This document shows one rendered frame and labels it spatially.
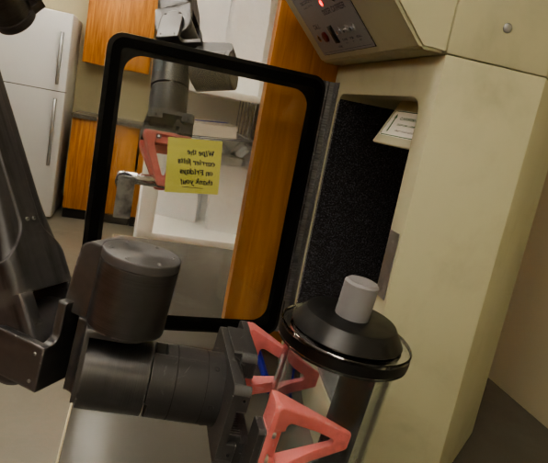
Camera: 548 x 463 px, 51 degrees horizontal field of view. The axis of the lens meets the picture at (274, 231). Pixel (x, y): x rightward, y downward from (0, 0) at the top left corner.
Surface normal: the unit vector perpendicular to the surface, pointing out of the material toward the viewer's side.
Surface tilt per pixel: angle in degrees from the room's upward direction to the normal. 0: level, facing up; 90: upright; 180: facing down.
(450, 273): 90
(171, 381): 60
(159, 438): 0
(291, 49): 90
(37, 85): 90
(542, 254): 90
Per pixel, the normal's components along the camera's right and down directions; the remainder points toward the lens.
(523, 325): -0.96, -0.14
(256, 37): -0.39, 0.21
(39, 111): 0.21, 0.24
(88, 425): 0.18, -0.96
